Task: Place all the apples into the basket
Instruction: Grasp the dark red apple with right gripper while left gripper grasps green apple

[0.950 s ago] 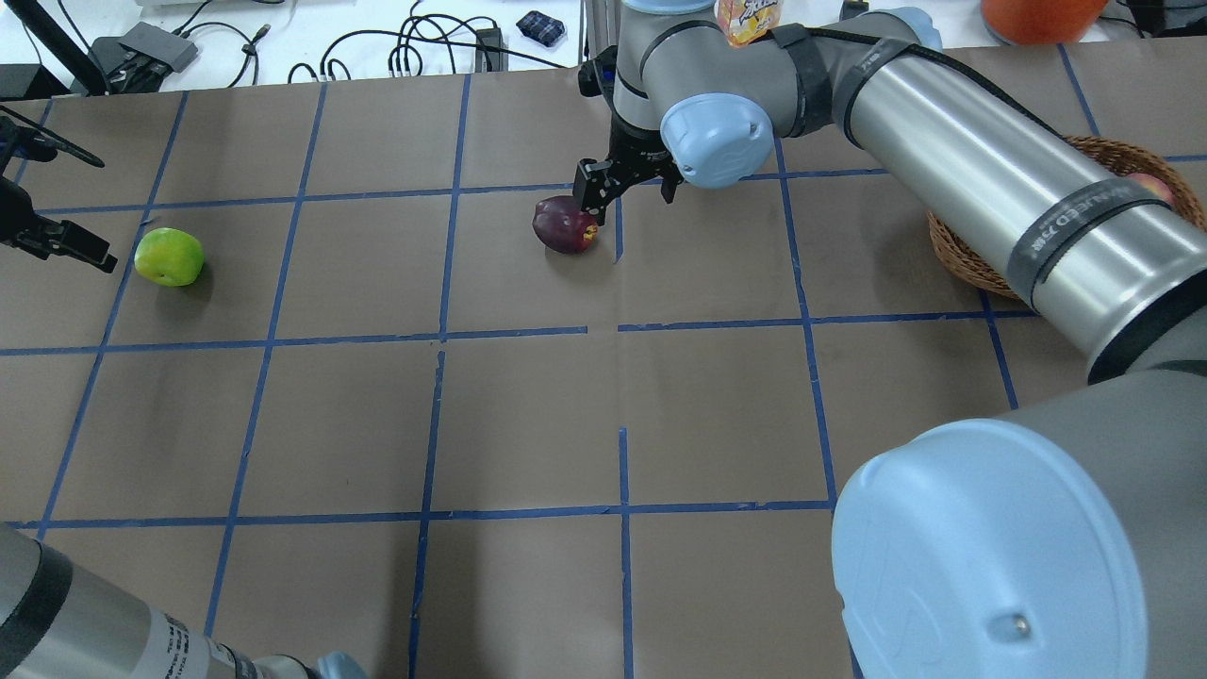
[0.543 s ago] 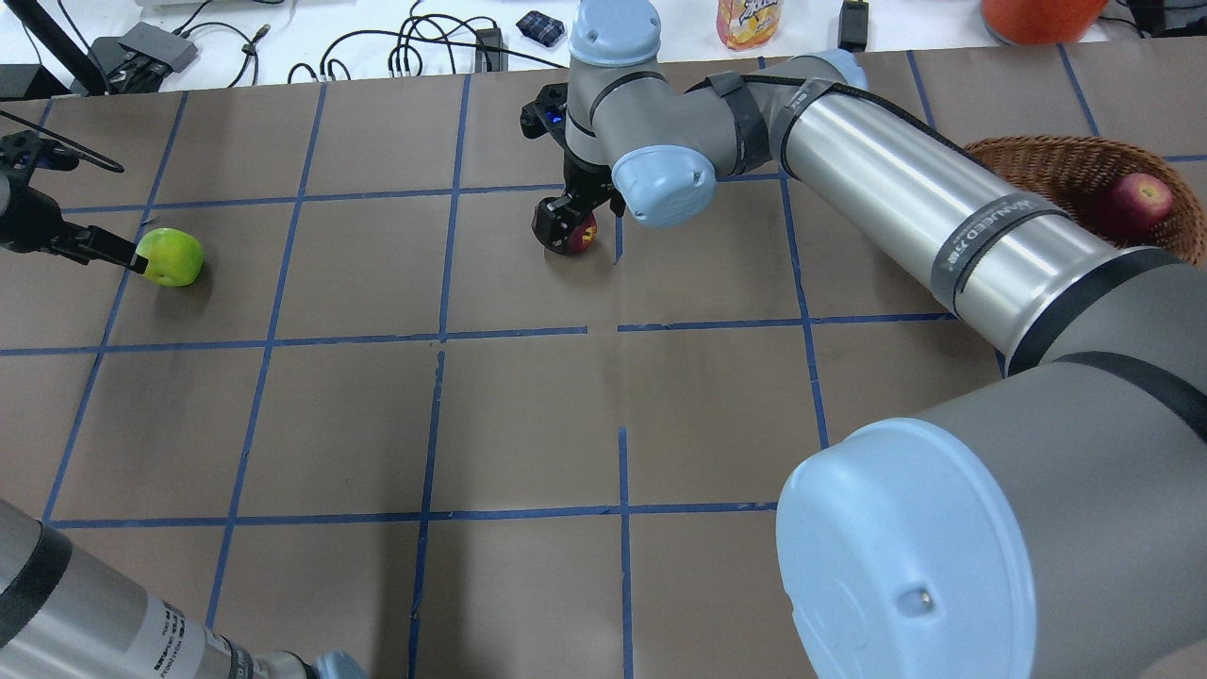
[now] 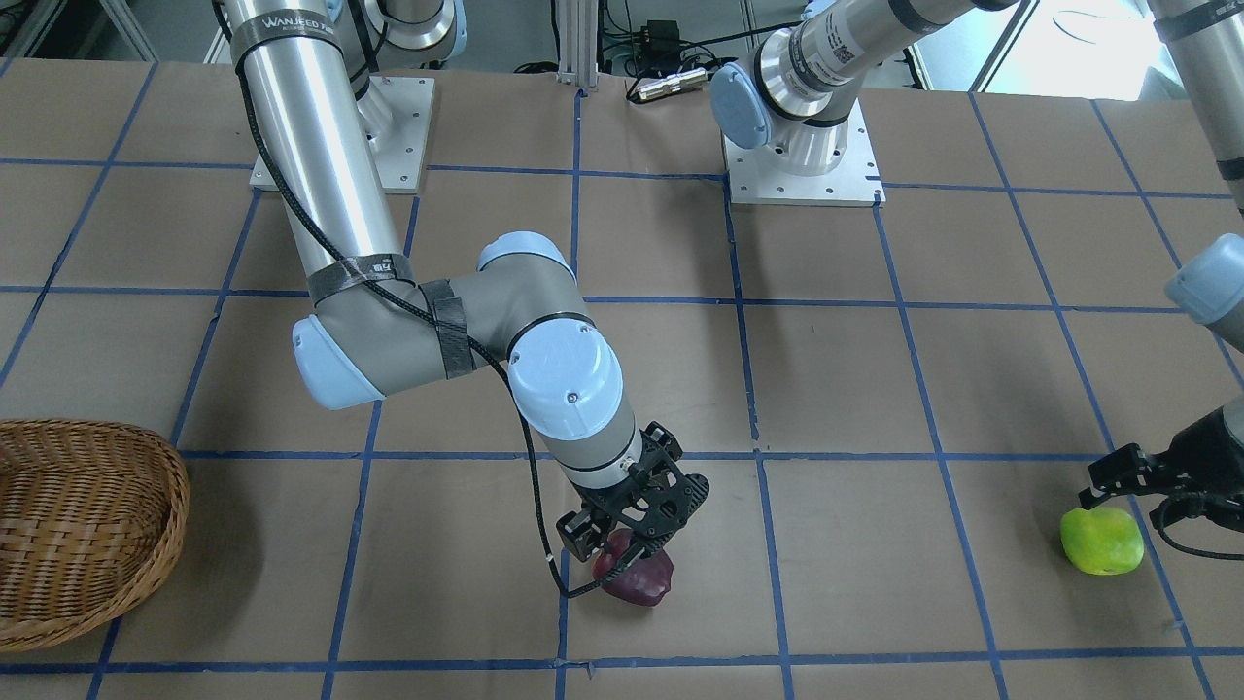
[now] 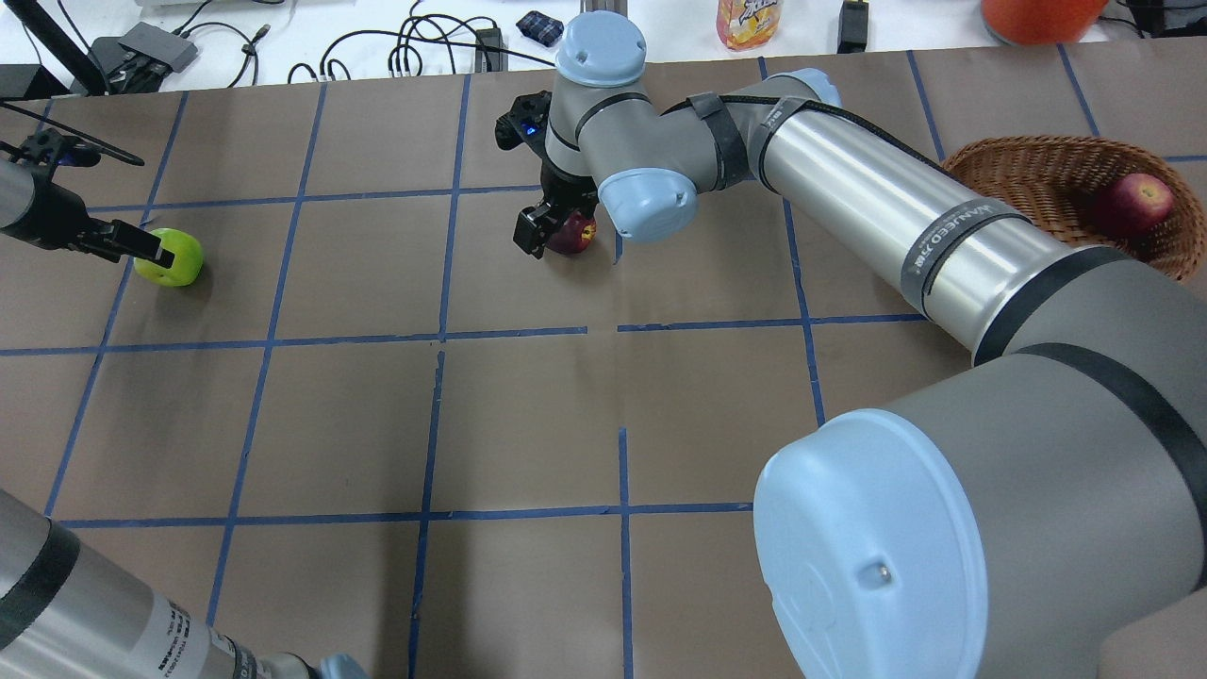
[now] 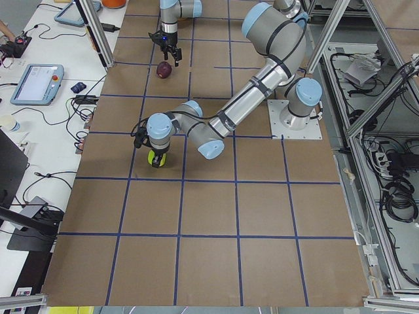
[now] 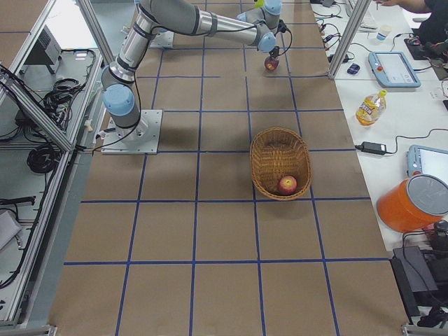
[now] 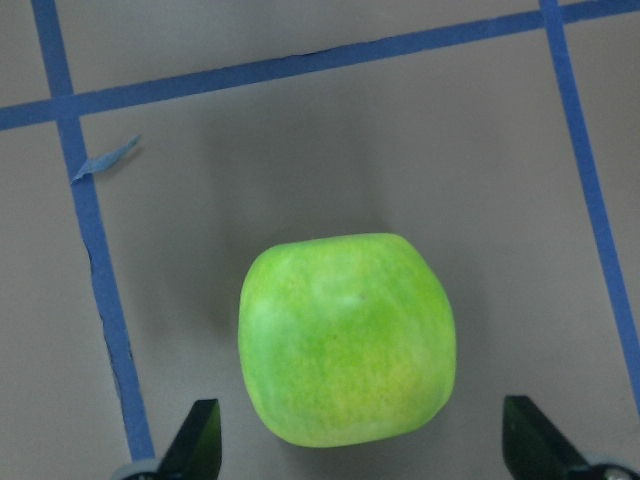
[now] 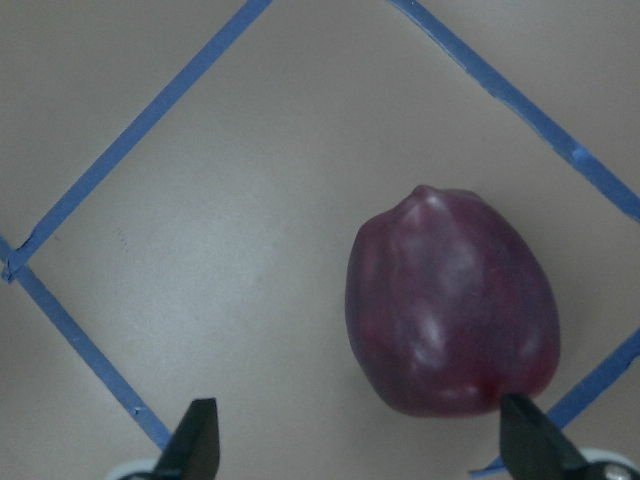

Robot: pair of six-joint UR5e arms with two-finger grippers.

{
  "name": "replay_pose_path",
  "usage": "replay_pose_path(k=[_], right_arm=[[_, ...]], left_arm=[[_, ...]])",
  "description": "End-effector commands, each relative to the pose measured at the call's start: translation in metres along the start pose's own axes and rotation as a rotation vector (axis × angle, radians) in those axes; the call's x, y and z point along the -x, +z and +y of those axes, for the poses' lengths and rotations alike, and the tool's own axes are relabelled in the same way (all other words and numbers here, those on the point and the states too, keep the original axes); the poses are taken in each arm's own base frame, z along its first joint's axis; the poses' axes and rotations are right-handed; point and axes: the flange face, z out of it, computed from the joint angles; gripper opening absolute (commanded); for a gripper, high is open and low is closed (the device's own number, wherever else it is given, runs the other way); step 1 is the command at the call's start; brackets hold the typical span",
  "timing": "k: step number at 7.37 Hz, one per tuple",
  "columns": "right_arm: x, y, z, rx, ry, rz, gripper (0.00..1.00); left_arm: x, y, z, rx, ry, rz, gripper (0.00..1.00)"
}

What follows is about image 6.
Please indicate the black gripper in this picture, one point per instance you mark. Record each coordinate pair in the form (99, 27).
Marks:
(274, 52)

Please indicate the dark red apple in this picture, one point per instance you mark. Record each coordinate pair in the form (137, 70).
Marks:
(271, 63)

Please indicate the green apple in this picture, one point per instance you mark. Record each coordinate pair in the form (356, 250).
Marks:
(258, 3)

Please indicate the red yellow apple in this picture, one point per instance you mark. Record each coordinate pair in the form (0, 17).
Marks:
(287, 185)

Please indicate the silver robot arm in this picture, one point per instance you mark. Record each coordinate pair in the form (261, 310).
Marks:
(156, 24)

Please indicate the woven wicker basket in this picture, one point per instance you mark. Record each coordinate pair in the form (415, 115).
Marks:
(275, 153)

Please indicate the small blue object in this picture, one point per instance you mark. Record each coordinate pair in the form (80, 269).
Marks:
(353, 69)

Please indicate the yellow drink bottle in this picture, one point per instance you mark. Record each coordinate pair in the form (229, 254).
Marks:
(371, 108)

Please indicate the white paper cup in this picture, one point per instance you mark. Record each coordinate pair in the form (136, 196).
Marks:
(382, 33)

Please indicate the blue teach pendant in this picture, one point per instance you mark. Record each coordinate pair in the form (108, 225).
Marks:
(393, 70)
(427, 160)

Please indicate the black power adapter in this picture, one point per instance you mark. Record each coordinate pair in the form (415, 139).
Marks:
(371, 148)

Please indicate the orange bucket with lid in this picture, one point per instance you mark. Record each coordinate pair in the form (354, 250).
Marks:
(416, 202)

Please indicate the grey control box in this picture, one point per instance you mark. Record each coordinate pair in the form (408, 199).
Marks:
(46, 51)

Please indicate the aluminium frame post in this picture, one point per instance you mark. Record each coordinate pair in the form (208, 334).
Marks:
(350, 30)

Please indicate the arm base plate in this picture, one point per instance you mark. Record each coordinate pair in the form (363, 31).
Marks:
(143, 140)
(163, 40)

